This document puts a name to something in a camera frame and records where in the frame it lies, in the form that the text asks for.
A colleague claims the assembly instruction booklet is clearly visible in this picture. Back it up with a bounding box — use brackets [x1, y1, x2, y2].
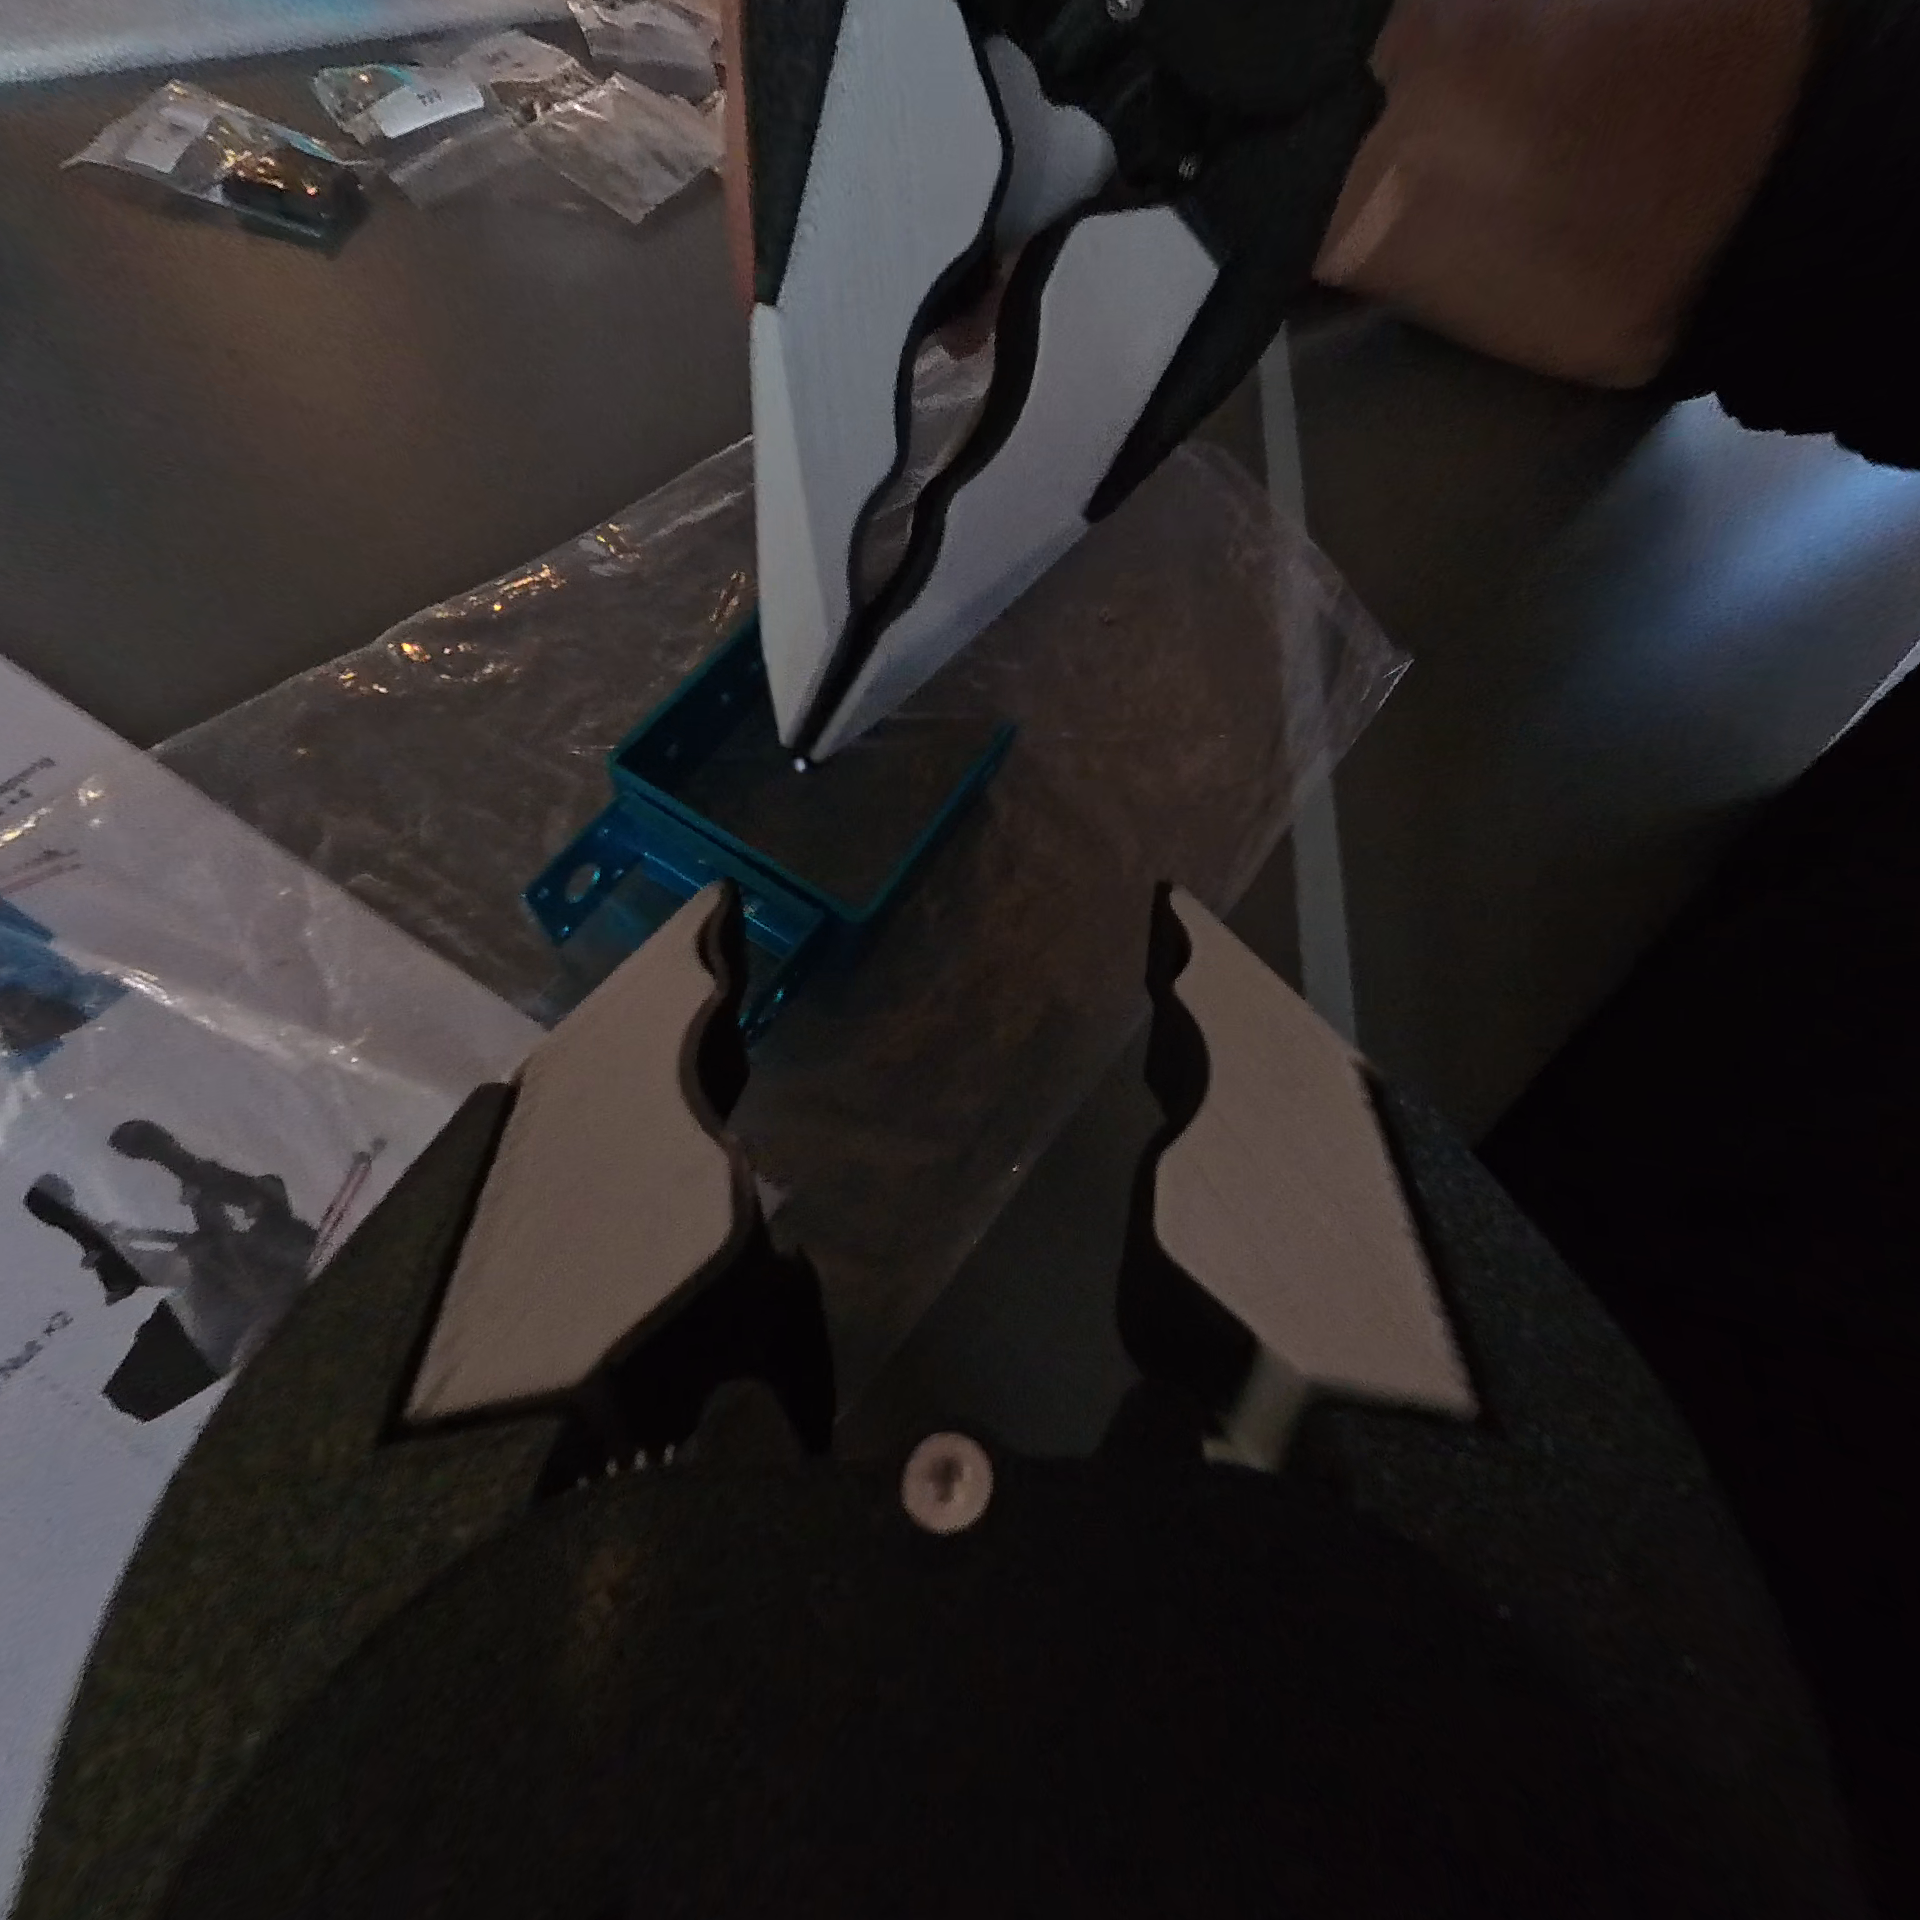
[0, 651, 544, 1800]

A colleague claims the short blue U bracket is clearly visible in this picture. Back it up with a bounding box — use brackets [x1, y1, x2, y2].
[520, 800, 831, 1039]

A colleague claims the person's dark clothing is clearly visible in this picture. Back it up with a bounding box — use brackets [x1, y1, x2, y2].
[1463, 645, 1920, 1920]

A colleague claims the long blue U bracket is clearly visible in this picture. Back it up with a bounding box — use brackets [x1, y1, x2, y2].
[608, 608, 1021, 934]

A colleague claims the white foam board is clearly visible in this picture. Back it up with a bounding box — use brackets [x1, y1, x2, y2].
[0, 0, 591, 87]

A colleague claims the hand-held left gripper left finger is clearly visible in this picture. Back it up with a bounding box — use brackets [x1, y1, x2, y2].
[392, 881, 831, 1454]

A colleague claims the clear plastic bag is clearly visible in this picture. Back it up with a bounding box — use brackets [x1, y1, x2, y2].
[151, 433, 1420, 1353]

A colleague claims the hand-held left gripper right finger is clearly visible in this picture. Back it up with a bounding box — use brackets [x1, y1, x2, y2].
[1122, 884, 1479, 1469]

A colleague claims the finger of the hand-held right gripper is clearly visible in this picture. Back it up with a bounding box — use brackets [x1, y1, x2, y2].
[813, 207, 1224, 756]
[747, 0, 1010, 752]

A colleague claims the person's right hand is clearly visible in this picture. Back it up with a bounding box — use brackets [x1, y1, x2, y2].
[1316, 0, 1829, 388]

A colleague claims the group of small parts bags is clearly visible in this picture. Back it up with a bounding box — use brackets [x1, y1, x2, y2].
[311, 0, 732, 230]

